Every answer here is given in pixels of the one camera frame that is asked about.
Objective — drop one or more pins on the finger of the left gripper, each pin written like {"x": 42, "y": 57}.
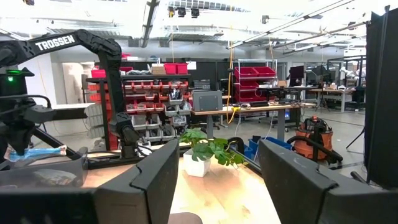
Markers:
{"x": 20, "y": 140}

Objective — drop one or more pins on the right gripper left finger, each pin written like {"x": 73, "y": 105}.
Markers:
{"x": 149, "y": 193}

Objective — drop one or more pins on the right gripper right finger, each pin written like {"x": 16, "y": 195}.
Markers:
{"x": 311, "y": 196}

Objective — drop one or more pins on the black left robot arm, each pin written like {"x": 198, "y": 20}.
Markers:
{"x": 105, "y": 77}

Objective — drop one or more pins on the grey translucent plastic bin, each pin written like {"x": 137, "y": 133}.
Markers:
{"x": 18, "y": 174}
{"x": 185, "y": 219}

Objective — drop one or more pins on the white-top table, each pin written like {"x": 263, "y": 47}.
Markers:
{"x": 71, "y": 106}

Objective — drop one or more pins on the orange shop vacuum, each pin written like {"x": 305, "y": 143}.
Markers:
{"x": 304, "y": 143}

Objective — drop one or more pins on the green plant in white pot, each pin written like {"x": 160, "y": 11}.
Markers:
{"x": 196, "y": 166}

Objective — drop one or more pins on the black tripod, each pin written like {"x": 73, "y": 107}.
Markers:
{"x": 356, "y": 138}

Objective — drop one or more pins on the red storage bin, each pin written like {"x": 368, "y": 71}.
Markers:
{"x": 98, "y": 73}
{"x": 170, "y": 68}
{"x": 182, "y": 68}

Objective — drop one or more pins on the black rack with orange drawers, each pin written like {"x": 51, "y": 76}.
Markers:
{"x": 149, "y": 102}

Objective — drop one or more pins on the long wooden-top table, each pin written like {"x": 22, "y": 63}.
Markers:
{"x": 264, "y": 108}

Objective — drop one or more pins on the light wooden table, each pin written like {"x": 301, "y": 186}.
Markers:
{"x": 332, "y": 91}

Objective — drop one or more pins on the grey metal box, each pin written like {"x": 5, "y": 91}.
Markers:
{"x": 206, "y": 101}

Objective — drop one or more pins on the black monitor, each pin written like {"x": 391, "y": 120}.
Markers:
{"x": 296, "y": 74}

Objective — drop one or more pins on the cardboard box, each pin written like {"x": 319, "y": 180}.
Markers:
{"x": 158, "y": 69}

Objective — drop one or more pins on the black partition screen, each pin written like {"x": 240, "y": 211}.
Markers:
{"x": 382, "y": 93}

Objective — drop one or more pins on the white paper sign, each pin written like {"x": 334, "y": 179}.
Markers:
{"x": 191, "y": 65}

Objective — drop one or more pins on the black loop on frame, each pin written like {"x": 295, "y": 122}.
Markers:
{"x": 235, "y": 138}

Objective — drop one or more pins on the black cage frame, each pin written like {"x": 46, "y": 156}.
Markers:
{"x": 360, "y": 77}

